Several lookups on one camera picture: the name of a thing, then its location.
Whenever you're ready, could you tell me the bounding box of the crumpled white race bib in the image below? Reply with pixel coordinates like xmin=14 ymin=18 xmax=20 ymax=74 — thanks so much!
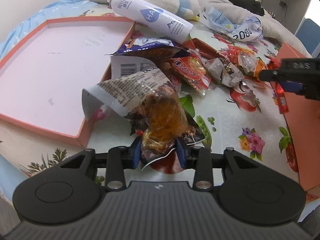
xmin=226 ymin=16 xmax=264 ymax=42

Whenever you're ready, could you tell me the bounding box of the floral tablecloth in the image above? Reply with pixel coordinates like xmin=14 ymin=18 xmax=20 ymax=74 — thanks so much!
xmin=0 ymin=4 xmax=301 ymax=188

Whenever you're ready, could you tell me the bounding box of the white blue plush toy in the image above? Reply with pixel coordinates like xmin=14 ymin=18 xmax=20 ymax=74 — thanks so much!
xmin=144 ymin=0 xmax=200 ymax=21

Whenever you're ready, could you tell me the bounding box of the blue purple snack bag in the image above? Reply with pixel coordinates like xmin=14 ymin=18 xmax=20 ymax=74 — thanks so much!
xmin=107 ymin=37 xmax=185 ymax=60

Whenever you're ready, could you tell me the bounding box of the white spray bottle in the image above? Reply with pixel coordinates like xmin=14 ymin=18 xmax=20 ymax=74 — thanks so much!
xmin=107 ymin=0 xmax=193 ymax=44

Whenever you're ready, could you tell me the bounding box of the brown snack packet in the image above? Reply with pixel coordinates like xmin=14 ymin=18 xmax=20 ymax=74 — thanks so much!
xmin=82 ymin=68 xmax=205 ymax=167

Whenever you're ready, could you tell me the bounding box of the orange snack packet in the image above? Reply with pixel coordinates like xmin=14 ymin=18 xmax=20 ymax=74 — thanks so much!
xmin=238 ymin=51 xmax=267 ymax=79

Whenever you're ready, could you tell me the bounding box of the blue chair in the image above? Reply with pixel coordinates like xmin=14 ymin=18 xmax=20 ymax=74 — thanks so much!
xmin=296 ymin=18 xmax=320 ymax=58

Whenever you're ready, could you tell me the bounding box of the red snack packet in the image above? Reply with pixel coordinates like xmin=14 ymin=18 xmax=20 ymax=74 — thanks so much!
xmin=168 ymin=56 xmax=211 ymax=96

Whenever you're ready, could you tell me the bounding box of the blue bed sheet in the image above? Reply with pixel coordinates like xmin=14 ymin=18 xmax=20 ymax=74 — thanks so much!
xmin=1 ymin=0 xmax=98 ymax=59

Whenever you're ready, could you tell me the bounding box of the grey wardrobe cabinet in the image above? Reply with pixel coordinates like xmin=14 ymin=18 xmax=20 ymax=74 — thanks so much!
xmin=261 ymin=0 xmax=311 ymax=34

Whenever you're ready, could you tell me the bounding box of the pink box lid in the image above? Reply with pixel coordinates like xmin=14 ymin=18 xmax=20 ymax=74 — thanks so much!
xmin=1 ymin=16 xmax=135 ymax=147

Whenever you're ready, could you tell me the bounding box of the pink open gift box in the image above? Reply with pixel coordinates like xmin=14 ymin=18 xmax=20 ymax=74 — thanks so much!
xmin=274 ymin=42 xmax=320 ymax=192

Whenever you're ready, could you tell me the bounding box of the clear blue plastic bag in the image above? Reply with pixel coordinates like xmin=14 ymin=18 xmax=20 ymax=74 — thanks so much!
xmin=200 ymin=7 xmax=234 ymax=34

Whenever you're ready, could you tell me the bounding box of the dark red stick packet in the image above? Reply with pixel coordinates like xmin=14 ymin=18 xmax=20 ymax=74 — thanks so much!
xmin=182 ymin=38 xmax=230 ymax=64

